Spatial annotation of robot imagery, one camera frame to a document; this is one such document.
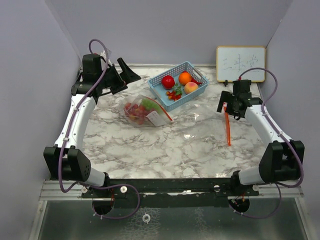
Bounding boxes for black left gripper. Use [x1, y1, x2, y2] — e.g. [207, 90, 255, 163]
[97, 57, 141, 94]

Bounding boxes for red strawberry bunch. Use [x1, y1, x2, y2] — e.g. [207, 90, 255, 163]
[124, 102, 139, 118]

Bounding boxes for green grape bunch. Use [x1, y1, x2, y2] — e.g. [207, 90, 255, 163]
[140, 98, 161, 112]

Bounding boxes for clear zip bag orange zipper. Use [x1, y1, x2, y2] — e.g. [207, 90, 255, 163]
[120, 94, 173, 127]

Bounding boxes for red apple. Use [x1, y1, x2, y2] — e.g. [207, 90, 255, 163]
[161, 75, 176, 90]

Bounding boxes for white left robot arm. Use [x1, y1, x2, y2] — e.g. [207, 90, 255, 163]
[43, 53, 141, 198]

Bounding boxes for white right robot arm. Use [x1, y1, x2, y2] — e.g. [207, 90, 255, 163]
[217, 79, 305, 196]

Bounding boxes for blue plastic basket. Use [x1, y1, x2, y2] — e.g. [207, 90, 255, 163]
[147, 61, 209, 112]

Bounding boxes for peach fruit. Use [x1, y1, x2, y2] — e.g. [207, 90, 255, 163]
[184, 82, 198, 95]

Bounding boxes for orange fruit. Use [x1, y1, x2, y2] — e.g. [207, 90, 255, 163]
[178, 71, 192, 86]

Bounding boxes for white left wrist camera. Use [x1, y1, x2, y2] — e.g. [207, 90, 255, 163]
[100, 49, 112, 60]

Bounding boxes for small whiteboard wooden frame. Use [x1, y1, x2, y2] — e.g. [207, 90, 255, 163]
[216, 45, 266, 83]

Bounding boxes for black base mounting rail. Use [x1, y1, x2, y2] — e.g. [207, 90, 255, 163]
[81, 177, 259, 209]

